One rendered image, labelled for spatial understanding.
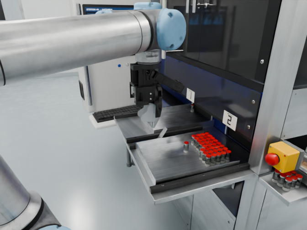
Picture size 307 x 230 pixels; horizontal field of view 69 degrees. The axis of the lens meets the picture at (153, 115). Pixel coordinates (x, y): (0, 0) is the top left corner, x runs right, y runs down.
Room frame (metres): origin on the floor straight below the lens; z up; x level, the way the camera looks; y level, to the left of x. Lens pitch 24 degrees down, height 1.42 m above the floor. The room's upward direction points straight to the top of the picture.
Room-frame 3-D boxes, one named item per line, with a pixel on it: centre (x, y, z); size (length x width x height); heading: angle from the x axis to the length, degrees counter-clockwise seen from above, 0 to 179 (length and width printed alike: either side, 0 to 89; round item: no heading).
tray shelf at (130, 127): (0.95, -0.11, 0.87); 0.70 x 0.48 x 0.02; 20
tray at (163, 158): (0.77, -0.12, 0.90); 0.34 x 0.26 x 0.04; 109
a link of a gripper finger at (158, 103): (0.64, -0.01, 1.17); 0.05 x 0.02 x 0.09; 20
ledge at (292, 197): (0.62, -0.47, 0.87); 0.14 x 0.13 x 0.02; 110
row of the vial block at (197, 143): (0.80, -0.21, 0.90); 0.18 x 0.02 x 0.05; 19
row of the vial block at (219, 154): (0.81, -0.23, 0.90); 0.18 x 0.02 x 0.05; 19
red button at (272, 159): (0.60, -0.39, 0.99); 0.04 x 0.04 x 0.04; 20
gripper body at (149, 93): (0.65, 0.02, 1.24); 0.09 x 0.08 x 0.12; 110
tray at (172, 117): (1.13, -0.12, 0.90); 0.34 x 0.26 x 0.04; 110
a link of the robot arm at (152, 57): (0.65, 0.01, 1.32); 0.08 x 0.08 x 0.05
